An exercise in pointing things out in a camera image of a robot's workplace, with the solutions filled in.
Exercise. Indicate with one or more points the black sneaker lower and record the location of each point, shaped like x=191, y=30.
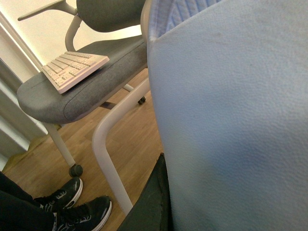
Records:
x=90, y=216

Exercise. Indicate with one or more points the grey office chair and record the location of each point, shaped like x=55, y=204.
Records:
x=107, y=87

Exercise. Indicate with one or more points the black sneaker upper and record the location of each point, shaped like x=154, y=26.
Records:
x=63, y=198

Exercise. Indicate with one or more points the black trouser leg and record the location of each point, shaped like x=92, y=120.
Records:
x=19, y=211

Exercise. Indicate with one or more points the white keyboard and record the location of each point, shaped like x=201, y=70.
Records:
x=70, y=68

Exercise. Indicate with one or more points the light blue slipper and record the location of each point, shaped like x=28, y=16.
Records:
x=229, y=82

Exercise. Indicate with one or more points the black sneaker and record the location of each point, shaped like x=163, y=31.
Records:
x=63, y=198
x=90, y=216

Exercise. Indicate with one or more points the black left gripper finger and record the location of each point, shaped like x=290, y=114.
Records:
x=152, y=211

